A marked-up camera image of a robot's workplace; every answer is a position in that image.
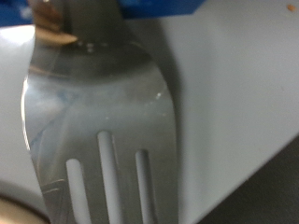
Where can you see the slotted metal spatula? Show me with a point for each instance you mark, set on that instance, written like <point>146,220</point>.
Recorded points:
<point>93,102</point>

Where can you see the blue spatula grip block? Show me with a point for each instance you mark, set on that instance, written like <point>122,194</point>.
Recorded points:
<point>155,7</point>

